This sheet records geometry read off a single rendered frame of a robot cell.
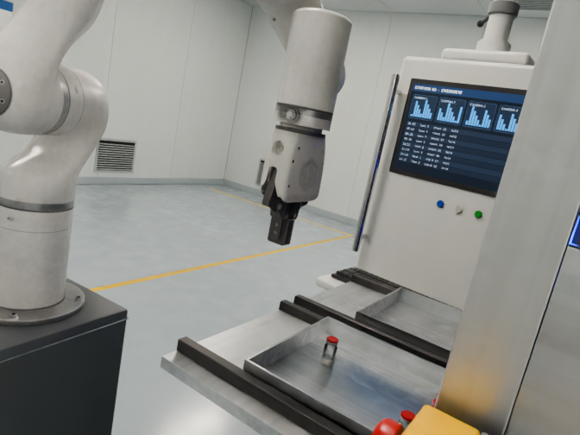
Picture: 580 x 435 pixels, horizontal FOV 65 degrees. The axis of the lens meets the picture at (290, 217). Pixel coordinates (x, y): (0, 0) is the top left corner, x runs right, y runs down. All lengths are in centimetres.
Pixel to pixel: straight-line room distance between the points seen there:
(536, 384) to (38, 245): 73
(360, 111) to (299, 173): 608
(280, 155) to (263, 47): 721
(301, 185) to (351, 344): 37
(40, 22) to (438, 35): 597
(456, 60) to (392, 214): 52
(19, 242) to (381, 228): 112
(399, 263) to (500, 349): 113
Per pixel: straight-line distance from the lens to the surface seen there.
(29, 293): 90
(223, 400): 69
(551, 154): 45
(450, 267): 152
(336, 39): 66
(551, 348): 47
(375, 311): 108
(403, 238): 157
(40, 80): 78
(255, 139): 767
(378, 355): 89
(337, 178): 679
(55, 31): 80
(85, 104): 86
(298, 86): 64
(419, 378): 87
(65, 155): 88
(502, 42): 159
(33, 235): 86
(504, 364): 48
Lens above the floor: 126
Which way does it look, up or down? 12 degrees down
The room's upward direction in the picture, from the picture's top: 11 degrees clockwise
